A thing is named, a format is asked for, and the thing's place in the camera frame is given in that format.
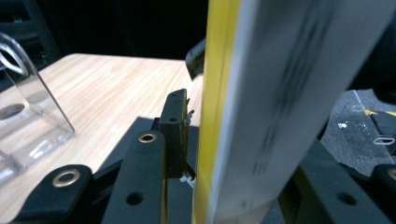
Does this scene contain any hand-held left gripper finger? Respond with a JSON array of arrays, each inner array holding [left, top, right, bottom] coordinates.
[[158, 88, 191, 179]]

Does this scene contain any thin yellow-spined white book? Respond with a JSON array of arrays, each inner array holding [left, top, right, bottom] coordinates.
[[191, 0, 396, 224]]

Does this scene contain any clear acrylic book holder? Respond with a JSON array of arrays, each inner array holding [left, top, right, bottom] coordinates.
[[0, 31, 76, 188]]

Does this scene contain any clear acrylic panel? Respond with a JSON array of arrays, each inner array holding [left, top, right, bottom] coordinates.
[[337, 102, 396, 157]]

